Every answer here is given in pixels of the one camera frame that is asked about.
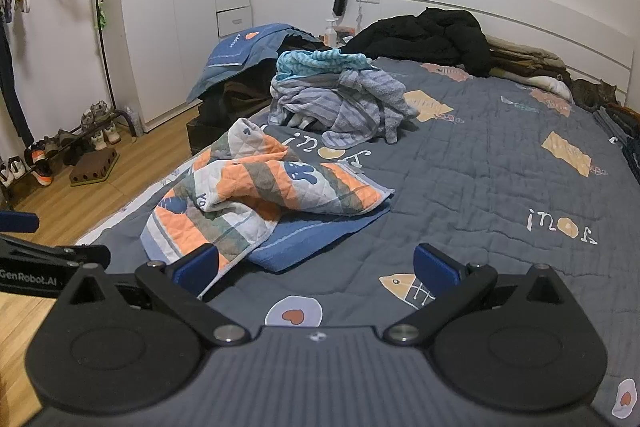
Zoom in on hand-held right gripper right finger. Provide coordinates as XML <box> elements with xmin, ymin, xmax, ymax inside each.
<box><xmin>384</xmin><ymin>243</ymin><xmax>583</xmax><ymax>349</ymax></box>

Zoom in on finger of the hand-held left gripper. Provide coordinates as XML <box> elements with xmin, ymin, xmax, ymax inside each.
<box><xmin>0</xmin><ymin>233</ymin><xmax>112</xmax><ymax>270</ymax></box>
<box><xmin>0</xmin><ymin>210</ymin><xmax>41</xmax><ymax>234</ymax></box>

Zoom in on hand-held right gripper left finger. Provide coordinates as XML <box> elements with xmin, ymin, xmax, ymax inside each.
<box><xmin>52</xmin><ymin>243</ymin><xmax>252</xmax><ymax>349</ymax></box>

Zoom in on blue orange quilted pillowcase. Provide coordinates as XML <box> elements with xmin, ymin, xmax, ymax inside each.
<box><xmin>140</xmin><ymin>117</ymin><xmax>396</xmax><ymax>276</ymax></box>

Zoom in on black clothes rack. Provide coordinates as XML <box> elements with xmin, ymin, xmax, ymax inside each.
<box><xmin>0</xmin><ymin>0</ymin><xmax>132</xmax><ymax>208</ymax></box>

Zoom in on stack of folded dark clothes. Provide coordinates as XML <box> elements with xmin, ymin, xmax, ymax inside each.
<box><xmin>594</xmin><ymin>103</ymin><xmax>640</xmax><ymax>188</ymax></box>

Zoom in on grey printed bedspread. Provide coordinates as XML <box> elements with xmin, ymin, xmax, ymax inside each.
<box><xmin>75</xmin><ymin>54</ymin><xmax>640</xmax><ymax>427</ymax></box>

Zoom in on brown hexagonal box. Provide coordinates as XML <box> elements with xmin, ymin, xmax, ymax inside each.
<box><xmin>68</xmin><ymin>148</ymin><xmax>120</xmax><ymax>188</ymax></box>

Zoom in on row of shoes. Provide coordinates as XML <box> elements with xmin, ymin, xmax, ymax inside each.
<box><xmin>0</xmin><ymin>100</ymin><xmax>124</xmax><ymax>188</ymax></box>

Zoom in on hanging dark pants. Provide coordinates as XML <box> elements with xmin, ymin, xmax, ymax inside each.
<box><xmin>0</xmin><ymin>0</ymin><xmax>35</xmax><ymax>148</ymax></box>

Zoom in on clear plastic bottle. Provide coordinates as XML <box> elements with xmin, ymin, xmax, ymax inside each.
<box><xmin>124</xmin><ymin>106</ymin><xmax>142</xmax><ymax>138</ymax></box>

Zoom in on dark cloth pile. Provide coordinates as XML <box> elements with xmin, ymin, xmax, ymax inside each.
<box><xmin>186</xmin><ymin>32</ymin><xmax>326</xmax><ymax>158</ymax></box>

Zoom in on white pillow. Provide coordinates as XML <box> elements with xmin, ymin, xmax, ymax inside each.
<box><xmin>519</xmin><ymin>74</ymin><xmax>575</xmax><ymax>102</ymax></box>

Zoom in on black jacket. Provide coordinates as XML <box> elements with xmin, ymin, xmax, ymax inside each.
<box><xmin>345</xmin><ymin>8</ymin><xmax>495</xmax><ymax>78</ymax></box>

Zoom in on tabby cat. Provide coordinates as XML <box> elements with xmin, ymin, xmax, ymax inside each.
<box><xmin>570</xmin><ymin>79</ymin><xmax>619</xmax><ymax>114</ymax></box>

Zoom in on teal striped fleece garment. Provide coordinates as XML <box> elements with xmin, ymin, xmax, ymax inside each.
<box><xmin>276</xmin><ymin>49</ymin><xmax>375</xmax><ymax>82</ymax></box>

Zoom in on white wardrobe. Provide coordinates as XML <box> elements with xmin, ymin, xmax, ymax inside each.
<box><xmin>116</xmin><ymin>0</ymin><xmax>257</xmax><ymax>134</ymax></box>

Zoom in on white headboard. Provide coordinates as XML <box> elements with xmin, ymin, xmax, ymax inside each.
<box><xmin>382</xmin><ymin>0</ymin><xmax>633</xmax><ymax>105</ymax></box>

